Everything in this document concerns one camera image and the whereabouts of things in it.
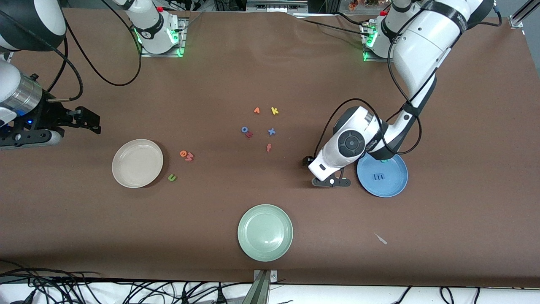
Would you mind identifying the beige round plate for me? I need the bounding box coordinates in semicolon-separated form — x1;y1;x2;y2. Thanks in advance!
111;139;164;189

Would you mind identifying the pale green round plate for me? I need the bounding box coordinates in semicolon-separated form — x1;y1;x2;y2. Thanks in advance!
237;204;294;263

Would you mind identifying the blue round plate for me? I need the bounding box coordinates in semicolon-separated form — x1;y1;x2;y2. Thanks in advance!
356;151;409;198

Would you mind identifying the brown table cover sheet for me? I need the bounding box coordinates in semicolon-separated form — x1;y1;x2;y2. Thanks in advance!
0;6;540;288

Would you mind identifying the silver metal box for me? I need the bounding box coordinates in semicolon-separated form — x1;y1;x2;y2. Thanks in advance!
246;0;309;13

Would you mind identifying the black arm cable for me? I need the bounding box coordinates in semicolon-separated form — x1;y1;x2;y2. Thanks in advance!
313;4;503;159
0;0;143;104

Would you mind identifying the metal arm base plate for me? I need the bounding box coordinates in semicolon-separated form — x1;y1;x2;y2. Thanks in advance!
361;21;393;62
140;17;188;58

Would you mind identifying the aluminium camera post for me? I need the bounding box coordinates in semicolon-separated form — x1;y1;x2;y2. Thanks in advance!
252;269;279;304

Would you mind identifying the black cable tangle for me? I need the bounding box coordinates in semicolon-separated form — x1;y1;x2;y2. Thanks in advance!
0;260;254;304

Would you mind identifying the aluminium frame strut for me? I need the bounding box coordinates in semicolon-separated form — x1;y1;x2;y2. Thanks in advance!
508;0;540;29

